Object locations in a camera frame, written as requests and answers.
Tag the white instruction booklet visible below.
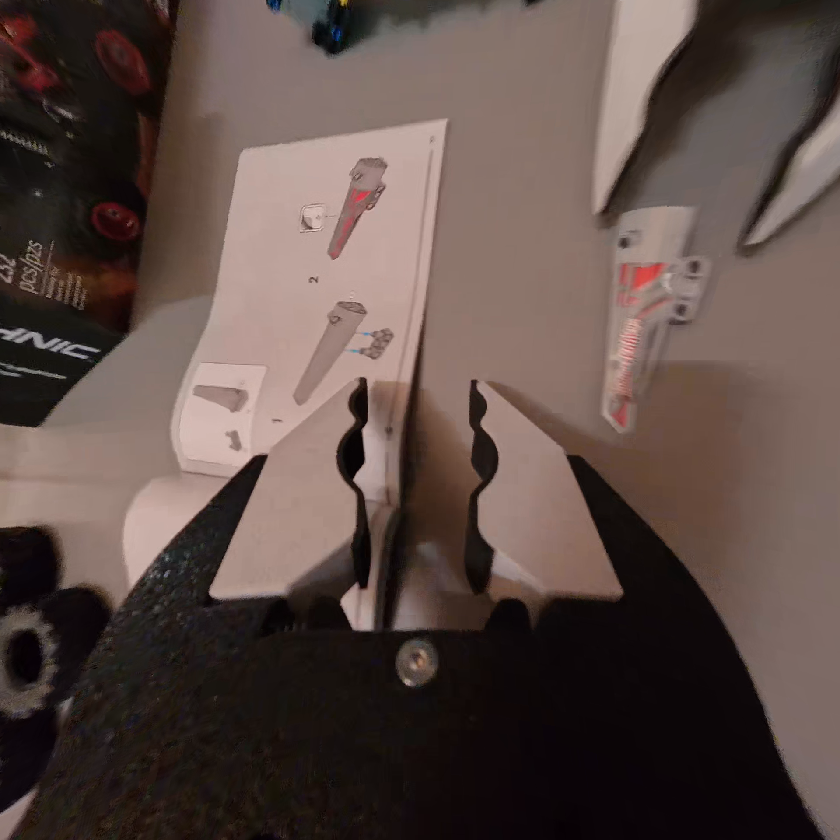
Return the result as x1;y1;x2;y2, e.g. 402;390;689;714
0;118;450;631

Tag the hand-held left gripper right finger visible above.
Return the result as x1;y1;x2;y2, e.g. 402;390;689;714
465;378;624;599

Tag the partly built toy vehicle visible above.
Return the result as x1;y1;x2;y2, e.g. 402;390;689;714
266;0;368;56

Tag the black toy set box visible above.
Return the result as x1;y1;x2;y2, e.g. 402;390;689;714
0;0;178;429

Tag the grey toy panel red sticker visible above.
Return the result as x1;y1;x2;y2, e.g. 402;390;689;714
600;206;713;434

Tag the black toy tyre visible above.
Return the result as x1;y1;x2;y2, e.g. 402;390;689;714
0;709;67;811
0;584;114;723
0;525;63;595

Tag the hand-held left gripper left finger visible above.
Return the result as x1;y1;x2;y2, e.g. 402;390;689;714
209;377;373;601

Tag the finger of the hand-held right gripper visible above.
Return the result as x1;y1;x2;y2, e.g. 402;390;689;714
592;0;700;216
738;69;840;249

